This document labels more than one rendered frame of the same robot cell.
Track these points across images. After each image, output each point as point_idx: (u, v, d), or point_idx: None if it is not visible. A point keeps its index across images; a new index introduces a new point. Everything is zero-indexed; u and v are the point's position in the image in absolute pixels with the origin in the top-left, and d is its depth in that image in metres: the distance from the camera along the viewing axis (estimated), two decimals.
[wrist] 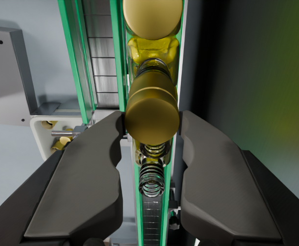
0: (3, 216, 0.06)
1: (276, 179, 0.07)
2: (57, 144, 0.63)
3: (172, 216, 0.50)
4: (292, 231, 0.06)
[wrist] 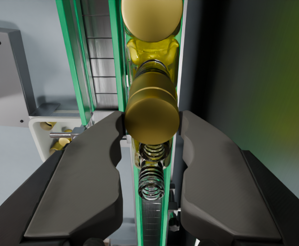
0: (3, 216, 0.06)
1: (276, 179, 0.07)
2: (56, 145, 0.62)
3: (172, 217, 0.50)
4: (292, 231, 0.06)
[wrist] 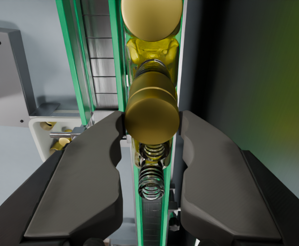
0: (3, 216, 0.06)
1: (276, 179, 0.07)
2: (56, 145, 0.62)
3: (172, 217, 0.50)
4: (292, 231, 0.06)
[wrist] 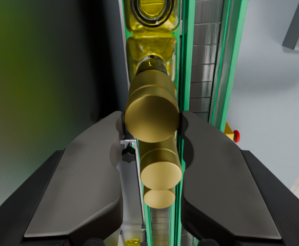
0: (3, 216, 0.06)
1: (276, 179, 0.07)
2: None
3: None
4: (292, 231, 0.06)
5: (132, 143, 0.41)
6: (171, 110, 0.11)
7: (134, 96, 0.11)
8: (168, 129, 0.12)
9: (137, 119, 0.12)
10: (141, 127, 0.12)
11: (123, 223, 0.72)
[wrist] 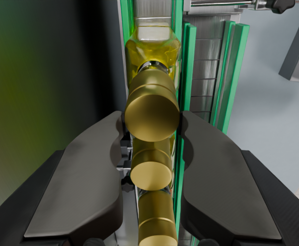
0: (3, 216, 0.06)
1: (276, 179, 0.07)
2: None
3: None
4: (292, 231, 0.06)
5: None
6: (166, 171, 0.15)
7: (138, 159, 0.15)
8: (163, 182, 0.16)
9: (140, 175, 0.15)
10: (143, 180, 0.16)
11: (120, 238, 0.73)
